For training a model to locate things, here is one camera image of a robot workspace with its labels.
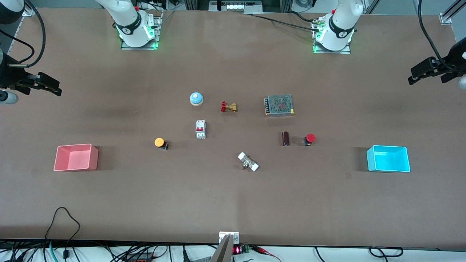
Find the cyan plastic box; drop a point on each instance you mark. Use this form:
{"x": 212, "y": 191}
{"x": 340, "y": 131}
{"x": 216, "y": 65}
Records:
{"x": 389, "y": 158}

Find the blue dome bell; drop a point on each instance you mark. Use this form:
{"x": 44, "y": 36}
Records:
{"x": 196, "y": 98}

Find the white control device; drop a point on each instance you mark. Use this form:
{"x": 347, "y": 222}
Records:
{"x": 235, "y": 5}

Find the aluminium frame corner bracket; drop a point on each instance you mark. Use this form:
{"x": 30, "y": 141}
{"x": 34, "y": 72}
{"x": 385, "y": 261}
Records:
{"x": 446, "y": 18}
{"x": 29, "y": 11}

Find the metal mesh power supply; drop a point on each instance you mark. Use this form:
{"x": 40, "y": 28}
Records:
{"x": 279, "y": 104}

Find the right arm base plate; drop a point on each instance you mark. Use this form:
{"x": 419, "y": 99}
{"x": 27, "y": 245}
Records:
{"x": 156, "y": 34}

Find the red LED display module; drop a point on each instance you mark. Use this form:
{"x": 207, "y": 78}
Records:
{"x": 241, "y": 249}

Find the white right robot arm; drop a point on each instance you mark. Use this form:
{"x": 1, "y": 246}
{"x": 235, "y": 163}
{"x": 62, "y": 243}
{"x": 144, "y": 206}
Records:
{"x": 131, "y": 22}

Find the black power adapter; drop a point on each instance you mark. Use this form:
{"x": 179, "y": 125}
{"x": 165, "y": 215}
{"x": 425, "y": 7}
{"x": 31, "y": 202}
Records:
{"x": 140, "y": 256}

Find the red push button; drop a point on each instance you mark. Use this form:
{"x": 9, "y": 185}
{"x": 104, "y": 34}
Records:
{"x": 310, "y": 138}

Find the silver camera mount bracket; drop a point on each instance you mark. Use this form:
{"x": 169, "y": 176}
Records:
{"x": 227, "y": 247}

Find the yellow push button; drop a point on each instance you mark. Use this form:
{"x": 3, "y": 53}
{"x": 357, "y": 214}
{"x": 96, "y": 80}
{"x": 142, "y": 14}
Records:
{"x": 159, "y": 142}

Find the brown cylindrical capacitor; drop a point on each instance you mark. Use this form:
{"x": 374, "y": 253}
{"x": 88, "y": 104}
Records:
{"x": 285, "y": 138}

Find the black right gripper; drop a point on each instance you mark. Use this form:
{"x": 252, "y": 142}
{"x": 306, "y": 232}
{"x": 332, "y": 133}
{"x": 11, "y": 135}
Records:
{"x": 11, "y": 77}

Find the pink plastic box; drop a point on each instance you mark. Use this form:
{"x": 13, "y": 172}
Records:
{"x": 75, "y": 157}

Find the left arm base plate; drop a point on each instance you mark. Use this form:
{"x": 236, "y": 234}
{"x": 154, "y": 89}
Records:
{"x": 349, "y": 49}

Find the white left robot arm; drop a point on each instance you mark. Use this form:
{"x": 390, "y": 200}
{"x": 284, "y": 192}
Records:
{"x": 338, "y": 25}

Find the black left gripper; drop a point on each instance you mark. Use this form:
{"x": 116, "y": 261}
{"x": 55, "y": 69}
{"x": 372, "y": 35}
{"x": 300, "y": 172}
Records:
{"x": 452, "y": 66}

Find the metal fitting white caps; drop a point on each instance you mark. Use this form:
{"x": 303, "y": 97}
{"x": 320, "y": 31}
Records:
{"x": 248, "y": 162}

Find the white circuit breaker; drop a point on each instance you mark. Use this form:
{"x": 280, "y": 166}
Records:
{"x": 200, "y": 129}

